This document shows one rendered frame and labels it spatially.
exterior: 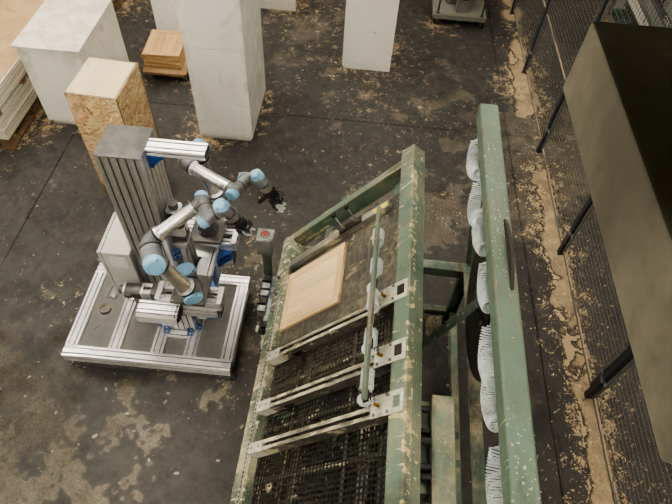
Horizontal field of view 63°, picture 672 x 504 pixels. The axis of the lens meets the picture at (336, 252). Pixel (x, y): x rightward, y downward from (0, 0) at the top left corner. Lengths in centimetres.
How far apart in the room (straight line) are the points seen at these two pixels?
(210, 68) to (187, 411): 310
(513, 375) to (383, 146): 424
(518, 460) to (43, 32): 560
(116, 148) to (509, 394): 223
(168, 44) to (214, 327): 375
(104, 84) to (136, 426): 265
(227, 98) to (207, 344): 253
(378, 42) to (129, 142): 431
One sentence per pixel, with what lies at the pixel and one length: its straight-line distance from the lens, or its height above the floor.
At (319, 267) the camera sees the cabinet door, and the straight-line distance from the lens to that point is 355.
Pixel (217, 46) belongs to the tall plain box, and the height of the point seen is 112.
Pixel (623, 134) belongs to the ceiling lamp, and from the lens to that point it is 41.
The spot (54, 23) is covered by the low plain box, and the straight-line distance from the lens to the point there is 644.
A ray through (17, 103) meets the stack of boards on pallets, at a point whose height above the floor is 32.
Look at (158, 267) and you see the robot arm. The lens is 309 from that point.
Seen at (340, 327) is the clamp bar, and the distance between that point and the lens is 297.
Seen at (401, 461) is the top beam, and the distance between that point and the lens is 230.
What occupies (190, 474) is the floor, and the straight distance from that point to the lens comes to 427.
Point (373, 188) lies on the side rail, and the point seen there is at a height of 152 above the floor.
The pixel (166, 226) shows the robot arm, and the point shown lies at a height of 171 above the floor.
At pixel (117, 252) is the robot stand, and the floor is 123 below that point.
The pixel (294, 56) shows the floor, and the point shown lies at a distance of 729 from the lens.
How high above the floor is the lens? 405
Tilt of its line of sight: 53 degrees down
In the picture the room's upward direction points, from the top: 4 degrees clockwise
